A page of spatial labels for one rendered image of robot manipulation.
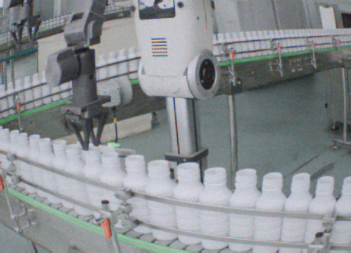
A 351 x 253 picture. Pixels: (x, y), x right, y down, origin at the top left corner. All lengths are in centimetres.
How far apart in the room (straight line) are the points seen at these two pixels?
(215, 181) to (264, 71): 244
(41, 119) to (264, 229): 178
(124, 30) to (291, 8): 332
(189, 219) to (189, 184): 7
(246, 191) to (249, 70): 236
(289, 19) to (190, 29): 620
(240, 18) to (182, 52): 533
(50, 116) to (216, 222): 169
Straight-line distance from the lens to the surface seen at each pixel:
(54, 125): 255
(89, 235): 117
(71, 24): 107
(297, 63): 360
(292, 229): 88
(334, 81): 497
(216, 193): 93
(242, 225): 93
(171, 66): 165
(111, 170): 107
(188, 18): 161
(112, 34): 526
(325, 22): 489
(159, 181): 100
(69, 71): 102
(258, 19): 720
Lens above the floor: 149
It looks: 15 degrees down
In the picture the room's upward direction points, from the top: 5 degrees counter-clockwise
